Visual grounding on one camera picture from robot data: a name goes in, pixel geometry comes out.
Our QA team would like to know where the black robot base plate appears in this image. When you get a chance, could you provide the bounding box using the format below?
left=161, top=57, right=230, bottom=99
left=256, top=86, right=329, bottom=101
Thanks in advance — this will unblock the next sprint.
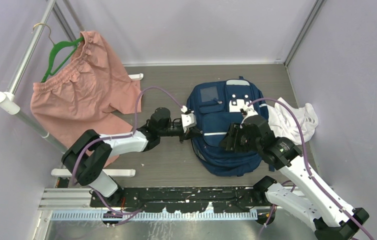
left=108, top=186, right=271, bottom=214

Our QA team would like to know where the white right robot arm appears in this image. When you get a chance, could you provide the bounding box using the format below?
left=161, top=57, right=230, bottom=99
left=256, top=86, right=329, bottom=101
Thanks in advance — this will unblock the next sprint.
left=219, top=114, right=370, bottom=240

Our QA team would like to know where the navy blue student backpack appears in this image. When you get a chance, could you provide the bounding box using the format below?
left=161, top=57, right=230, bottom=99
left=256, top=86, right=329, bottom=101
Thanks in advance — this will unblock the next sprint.
left=186, top=76, right=276, bottom=177

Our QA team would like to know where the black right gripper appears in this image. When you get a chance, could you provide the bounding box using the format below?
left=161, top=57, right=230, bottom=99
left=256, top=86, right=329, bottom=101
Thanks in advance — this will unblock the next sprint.
left=219, top=121, right=262, bottom=153

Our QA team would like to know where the green clothes hanger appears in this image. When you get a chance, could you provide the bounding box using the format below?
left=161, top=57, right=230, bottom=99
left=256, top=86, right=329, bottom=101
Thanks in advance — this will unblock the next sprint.
left=31, top=21, right=85, bottom=83

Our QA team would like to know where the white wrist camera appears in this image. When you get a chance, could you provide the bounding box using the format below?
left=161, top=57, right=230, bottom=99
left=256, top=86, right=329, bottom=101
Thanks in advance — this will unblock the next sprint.
left=180, top=105, right=197, bottom=132
left=240, top=107, right=260, bottom=125

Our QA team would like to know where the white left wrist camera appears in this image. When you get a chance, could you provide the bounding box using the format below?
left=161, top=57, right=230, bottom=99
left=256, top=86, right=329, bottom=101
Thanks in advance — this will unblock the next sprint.
left=180, top=105, right=197, bottom=132

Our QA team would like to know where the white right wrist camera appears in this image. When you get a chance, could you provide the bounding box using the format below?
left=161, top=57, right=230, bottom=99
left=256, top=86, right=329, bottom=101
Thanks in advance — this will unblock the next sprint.
left=240, top=107, right=260, bottom=125

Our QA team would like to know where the pink cloth garment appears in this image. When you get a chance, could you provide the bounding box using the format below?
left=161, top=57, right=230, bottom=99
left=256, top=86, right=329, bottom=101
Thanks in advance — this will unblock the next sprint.
left=29, top=29, right=143, bottom=169

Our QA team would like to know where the white slotted cable duct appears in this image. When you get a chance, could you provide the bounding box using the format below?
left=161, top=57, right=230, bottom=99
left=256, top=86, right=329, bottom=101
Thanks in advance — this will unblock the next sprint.
left=49, top=210, right=259, bottom=222

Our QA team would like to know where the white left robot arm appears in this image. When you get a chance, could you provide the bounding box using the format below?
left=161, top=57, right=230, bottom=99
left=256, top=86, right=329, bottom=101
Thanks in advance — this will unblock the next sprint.
left=61, top=107, right=202, bottom=207

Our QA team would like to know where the white cloth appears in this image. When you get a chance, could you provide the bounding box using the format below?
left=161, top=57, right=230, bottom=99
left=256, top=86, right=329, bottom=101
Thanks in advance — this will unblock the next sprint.
left=267, top=97, right=319, bottom=145

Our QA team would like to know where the metal clothes rack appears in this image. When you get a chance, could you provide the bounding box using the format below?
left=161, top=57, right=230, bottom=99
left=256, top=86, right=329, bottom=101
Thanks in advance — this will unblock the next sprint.
left=0, top=0, right=144, bottom=178

